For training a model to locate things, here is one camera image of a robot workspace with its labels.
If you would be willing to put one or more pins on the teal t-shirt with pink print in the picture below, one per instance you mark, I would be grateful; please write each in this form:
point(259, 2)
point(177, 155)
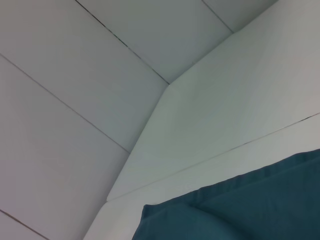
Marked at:
point(237, 207)

